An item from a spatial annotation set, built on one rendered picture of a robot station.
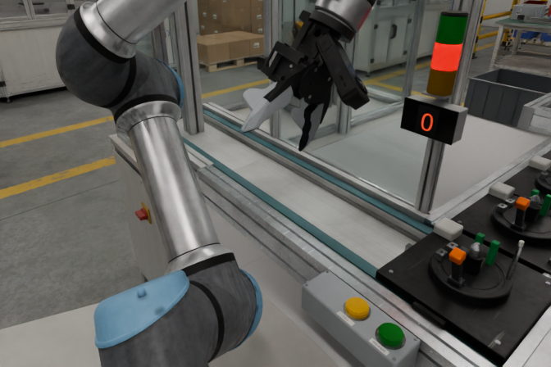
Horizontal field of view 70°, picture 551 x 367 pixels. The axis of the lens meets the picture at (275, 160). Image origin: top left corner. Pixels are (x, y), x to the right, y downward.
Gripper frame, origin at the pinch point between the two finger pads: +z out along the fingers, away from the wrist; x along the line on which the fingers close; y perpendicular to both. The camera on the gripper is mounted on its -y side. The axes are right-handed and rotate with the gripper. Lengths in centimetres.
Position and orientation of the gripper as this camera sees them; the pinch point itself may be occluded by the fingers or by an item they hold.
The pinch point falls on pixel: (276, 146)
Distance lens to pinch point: 60.3
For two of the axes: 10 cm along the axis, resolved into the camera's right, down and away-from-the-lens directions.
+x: -5.9, -1.6, -7.9
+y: -6.4, -5.0, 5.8
